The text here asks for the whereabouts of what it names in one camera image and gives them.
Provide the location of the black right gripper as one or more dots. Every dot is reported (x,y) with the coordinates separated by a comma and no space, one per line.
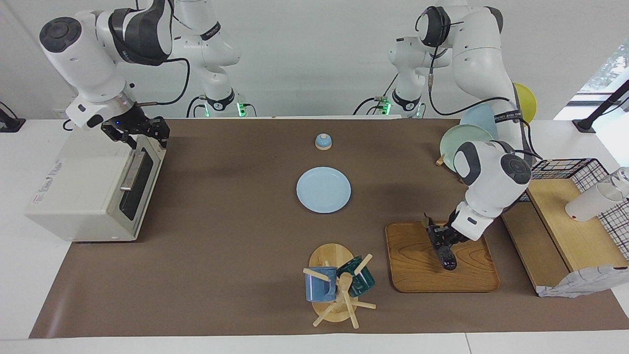
(130,123)

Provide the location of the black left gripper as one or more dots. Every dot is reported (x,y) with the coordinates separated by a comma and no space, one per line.
(456,233)

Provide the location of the dark purple eggplant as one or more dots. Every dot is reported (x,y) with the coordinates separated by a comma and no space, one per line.
(446,255)

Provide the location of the light blue plate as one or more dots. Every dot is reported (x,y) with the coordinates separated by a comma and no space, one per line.
(479,120)
(324,190)

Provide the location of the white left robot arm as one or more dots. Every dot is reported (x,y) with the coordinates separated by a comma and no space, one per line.
(486,182)

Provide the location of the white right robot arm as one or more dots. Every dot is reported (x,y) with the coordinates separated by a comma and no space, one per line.
(81,64)

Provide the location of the beige toaster oven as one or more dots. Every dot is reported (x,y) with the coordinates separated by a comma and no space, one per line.
(83,191)

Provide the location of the wooden serving tray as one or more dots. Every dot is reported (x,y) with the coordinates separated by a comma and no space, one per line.
(422,270)

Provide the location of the wooden dish rack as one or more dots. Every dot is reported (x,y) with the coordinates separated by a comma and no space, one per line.
(441,160)

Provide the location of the dark green mug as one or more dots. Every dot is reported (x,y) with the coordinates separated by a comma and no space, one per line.
(361,282)

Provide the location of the pale green plate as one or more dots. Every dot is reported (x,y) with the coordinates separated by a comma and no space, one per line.
(459,142)

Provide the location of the wooden mug tree stand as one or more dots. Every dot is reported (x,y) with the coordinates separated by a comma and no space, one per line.
(329,255)

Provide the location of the wooden step shelf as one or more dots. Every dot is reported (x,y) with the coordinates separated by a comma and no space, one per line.
(565,241)

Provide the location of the brown table mat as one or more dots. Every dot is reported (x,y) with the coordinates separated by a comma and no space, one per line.
(221,246)

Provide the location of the blue mug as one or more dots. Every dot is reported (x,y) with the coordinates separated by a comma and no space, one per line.
(319,287)

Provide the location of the black stand clamp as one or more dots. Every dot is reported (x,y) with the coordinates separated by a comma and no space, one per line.
(597,110)
(10,123)

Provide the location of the white cup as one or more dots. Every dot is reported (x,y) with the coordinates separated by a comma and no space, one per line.
(589,206)

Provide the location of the small blue lid wooden knob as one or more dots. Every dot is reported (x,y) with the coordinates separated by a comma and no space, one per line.
(323,141)

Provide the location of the yellow plate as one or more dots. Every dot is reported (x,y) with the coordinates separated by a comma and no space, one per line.
(527,103)

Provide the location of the clear glass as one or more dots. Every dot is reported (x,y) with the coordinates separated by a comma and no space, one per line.
(621,179)

